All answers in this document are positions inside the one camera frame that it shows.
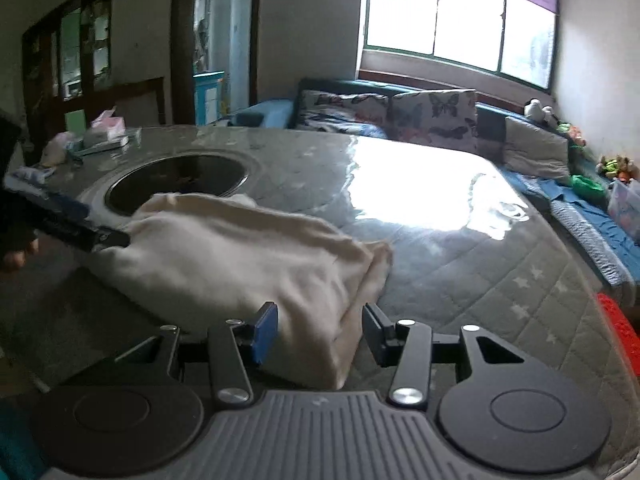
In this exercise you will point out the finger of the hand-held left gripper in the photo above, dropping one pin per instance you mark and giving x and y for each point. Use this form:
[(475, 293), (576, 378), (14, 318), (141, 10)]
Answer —
[(100, 237)]

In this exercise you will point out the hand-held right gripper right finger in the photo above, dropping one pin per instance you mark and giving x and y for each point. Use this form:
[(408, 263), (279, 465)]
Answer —
[(375, 335)]

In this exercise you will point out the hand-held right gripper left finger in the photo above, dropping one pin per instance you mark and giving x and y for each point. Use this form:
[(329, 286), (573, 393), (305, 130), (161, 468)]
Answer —
[(264, 332)]

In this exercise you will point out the cream shirt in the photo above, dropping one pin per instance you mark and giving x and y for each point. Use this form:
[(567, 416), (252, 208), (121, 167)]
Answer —
[(225, 270)]

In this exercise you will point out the person's left hand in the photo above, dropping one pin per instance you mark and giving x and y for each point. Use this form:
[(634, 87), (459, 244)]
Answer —
[(17, 258)]

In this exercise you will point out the blue and white packet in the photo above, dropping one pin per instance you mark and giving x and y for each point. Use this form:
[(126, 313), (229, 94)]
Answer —
[(30, 175)]

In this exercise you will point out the white plastic bag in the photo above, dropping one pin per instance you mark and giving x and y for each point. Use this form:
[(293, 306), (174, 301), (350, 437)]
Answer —
[(55, 150)]

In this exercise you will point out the green paper box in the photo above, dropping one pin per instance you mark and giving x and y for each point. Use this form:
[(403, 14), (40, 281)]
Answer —
[(75, 121)]

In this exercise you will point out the grey flat box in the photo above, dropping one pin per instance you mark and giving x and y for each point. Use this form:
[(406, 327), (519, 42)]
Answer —
[(107, 145)]

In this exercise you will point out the round black recessed cooktop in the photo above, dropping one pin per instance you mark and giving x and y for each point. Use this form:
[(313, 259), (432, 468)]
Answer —
[(175, 180)]

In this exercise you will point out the dark wooden display cabinet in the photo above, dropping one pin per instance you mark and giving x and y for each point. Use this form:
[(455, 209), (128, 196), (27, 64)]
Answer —
[(52, 60)]

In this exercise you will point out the pink tissue pack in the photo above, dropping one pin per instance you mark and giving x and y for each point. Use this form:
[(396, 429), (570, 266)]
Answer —
[(110, 122)]

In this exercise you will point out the grey quilted star table cover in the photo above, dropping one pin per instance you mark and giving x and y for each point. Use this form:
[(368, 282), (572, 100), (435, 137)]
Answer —
[(475, 270)]

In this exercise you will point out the dark wooden chair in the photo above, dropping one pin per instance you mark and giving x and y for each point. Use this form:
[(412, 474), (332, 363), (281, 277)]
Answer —
[(140, 105)]

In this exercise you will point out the turquoise cabinet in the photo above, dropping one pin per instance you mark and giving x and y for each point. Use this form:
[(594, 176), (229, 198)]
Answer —
[(207, 100)]

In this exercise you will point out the blue corner sofa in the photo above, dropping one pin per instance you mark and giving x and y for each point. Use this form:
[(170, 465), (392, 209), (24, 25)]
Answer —
[(265, 110)]

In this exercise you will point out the folded butterfly print quilt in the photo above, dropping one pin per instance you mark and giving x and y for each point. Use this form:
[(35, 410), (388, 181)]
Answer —
[(340, 124)]

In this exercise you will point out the teal cloth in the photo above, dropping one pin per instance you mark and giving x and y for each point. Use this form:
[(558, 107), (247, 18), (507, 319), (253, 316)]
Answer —
[(12, 440)]

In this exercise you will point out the large butterfly print pillow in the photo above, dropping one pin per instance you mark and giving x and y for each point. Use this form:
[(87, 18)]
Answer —
[(435, 120)]

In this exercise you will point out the blue towel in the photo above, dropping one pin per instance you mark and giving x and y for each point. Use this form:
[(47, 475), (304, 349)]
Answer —
[(555, 189)]

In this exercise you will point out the small butterfly print pillow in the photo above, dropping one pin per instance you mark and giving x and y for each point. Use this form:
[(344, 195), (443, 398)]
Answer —
[(345, 102)]

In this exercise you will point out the blue sofa blanket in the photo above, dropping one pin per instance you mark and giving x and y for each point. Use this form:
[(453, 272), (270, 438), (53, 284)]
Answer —
[(600, 240)]

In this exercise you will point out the grey pillow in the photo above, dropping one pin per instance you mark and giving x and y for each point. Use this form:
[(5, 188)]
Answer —
[(535, 147)]

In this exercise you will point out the red plastic stool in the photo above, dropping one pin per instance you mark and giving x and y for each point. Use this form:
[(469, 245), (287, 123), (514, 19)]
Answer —
[(622, 330)]

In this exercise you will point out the green plastic bowl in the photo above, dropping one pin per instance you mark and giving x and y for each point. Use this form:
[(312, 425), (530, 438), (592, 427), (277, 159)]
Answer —
[(587, 185)]

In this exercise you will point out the panda plush toy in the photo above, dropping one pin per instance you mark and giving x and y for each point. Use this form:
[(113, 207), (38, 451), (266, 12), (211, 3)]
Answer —
[(537, 110)]

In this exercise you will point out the clear plastic storage box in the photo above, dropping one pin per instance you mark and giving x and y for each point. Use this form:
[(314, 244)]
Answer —
[(625, 210)]

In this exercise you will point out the green and pink plush toy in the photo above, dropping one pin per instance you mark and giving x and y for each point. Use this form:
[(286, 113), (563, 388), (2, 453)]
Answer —
[(572, 132)]

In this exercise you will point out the brown and green plush toys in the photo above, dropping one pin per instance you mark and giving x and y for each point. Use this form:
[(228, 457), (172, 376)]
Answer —
[(615, 166)]

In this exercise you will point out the green framed window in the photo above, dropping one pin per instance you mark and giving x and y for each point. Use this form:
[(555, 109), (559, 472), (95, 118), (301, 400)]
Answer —
[(450, 20)]

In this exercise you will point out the dark wooden door frame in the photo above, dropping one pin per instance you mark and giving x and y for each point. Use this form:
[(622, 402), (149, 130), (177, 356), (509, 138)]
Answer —
[(182, 35)]

